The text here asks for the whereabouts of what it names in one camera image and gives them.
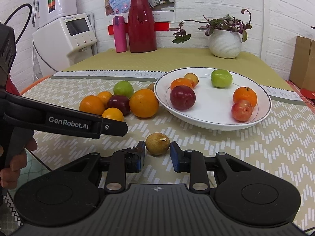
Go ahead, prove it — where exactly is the small yellow orange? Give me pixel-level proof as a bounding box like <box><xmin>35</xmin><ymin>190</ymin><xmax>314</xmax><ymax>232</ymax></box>
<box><xmin>101</xmin><ymin>108</ymin><xmax>124</xmax><ymax>122</ymax></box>

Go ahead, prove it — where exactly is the dark red plum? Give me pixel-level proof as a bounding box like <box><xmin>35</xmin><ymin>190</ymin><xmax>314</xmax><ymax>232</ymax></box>
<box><xmin>107</xmin><ymin>95</ymin><xmax>130</xmax><ymax>116</ymax></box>
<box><xmin>170</xmin><ymin>86</ymin><xmax>196</xmax><ymax>111</ymax></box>

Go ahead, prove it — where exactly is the small tangerine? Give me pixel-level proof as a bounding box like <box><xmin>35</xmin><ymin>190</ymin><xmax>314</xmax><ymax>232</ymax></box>
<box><xmin>97</xmin><ymin>91</ymin><xmax>113</xmax><ymax>108</ymax></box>

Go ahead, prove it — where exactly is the large orange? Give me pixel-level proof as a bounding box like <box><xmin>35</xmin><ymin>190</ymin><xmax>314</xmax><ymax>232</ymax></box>
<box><xmin>129</xmin><ymin>88</ymin><xmax>158</xmax><ymax>118</ymax></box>

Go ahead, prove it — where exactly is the green apple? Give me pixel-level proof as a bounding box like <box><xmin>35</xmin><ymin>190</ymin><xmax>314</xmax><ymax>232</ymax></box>
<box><xmin>114</xmin><ymin>80</ymin><xmax>134</xmax><ymax>98</ymax></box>
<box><xmin>211</xmin><ymin>69</ymin><xmax>233</xmax><ymax>88</ymax></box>

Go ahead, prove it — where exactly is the person's left hand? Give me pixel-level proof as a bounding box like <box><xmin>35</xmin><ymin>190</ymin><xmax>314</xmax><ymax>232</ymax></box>
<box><xmin>1</xmin><ymin>138</ymin><xmax>37</xmax><ymax>190</ymax></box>

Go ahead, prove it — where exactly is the brown longan by plate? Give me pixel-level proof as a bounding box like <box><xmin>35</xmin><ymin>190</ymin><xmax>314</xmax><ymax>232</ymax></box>
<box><xmin>147</xmin><ymin>83</ymin><xmax>155</xmax><ymax>91</ymax></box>

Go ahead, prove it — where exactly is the white round plate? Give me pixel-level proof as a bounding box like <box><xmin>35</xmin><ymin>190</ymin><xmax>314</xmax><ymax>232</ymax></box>
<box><xmin>154</xmin><ymin>67</ymin><xmax>272</xmax><ymax>131</ymax></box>

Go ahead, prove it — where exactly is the dark red plum on plate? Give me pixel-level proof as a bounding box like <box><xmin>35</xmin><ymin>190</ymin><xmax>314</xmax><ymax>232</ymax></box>
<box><xmin>170</xmin><ymin>86</ymin><xmax>196</xmax><ymax>111</ymax></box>

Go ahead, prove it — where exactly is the white water dispenser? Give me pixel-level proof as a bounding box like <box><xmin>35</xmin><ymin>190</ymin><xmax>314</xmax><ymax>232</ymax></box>
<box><xmin>32</xmin><ymin>13</ymin><xmax>98</xmax><ymax>77</ymax></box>

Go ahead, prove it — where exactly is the tangerine on plate left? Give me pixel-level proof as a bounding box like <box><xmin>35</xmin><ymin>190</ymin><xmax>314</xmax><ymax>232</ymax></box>
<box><xmin>170</xmin><ymin>78</ymin><xmax>193</xmax><ymax>90</ymax></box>

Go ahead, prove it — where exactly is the tangerine on plate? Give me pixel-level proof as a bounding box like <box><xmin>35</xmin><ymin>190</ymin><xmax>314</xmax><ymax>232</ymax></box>
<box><xmin>233</xmin><ymin>87</ymin><xmax>257</xmax><ymax>108</ymax></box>
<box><xmin>170</xmin><ymin>78</ymin><xmax>193</xmax><ymax>90</ymax></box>

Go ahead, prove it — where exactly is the small yellow red plum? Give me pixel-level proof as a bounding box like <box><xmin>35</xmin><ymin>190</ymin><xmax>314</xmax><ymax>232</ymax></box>
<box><xmin>184</xmin><ymin>73</ymin><xmax>199</xmax><ymax>88</ymax></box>

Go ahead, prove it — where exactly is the green apple on plate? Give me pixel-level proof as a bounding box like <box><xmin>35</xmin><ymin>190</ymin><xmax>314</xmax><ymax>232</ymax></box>
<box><xmin>211</xmin><ymin>69</ymin><xmax>233</xmax><ymax>88</ymax></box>

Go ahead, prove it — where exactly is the tangerine on plate right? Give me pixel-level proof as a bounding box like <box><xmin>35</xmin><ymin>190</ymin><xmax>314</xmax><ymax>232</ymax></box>
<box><xmin>233</xmin><ymin>87</ymin><xmax>257</xmax><ymax>108</ymax></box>

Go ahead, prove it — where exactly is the red thermos jug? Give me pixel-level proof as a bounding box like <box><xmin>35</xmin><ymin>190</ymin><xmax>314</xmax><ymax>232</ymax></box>
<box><xmin>128</xmin><ymin>0</ymin><xmax>157</xmax><ymax>53</ymax></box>

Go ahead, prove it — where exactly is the pink thermos bottle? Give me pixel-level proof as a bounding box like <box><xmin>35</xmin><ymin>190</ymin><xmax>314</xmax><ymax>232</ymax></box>
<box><xmin>113</xmin><ymin>16</ymin><xmax>128</xmax><ymax>53</ymax></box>

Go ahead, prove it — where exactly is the white ribbed plant pot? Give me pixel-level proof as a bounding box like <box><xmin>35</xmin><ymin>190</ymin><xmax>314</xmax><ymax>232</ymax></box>
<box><xmin>209</xmin><ymin>29</ymin><xmax>242</xmax><ymax>59</ymax></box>

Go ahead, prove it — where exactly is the purple green trailing plant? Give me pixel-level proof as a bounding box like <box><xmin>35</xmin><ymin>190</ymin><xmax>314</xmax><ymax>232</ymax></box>
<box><xmin>169</xmin><ymin>8</ymin><xmax>252</xmax><ymax>44</ymax></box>

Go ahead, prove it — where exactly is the cardboard box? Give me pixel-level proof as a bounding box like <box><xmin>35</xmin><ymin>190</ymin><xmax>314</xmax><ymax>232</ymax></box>
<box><xmin>289</xmin><ymin>36</ymin><xmax>315</xmax><ymax>92</ymax></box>

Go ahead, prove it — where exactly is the black cable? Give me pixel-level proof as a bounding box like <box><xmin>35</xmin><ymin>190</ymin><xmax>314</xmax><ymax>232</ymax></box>
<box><xmin>3</xmin><ymin>3</ymin><xmax>33</xmax><ymax>46</ymax></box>

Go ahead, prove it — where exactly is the white wall purifier unit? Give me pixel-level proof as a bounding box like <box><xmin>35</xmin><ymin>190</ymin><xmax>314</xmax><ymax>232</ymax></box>
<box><xmin>38</xmin><ymin>0</ymin><xmax>77</xmax><ymax>28</ymax></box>

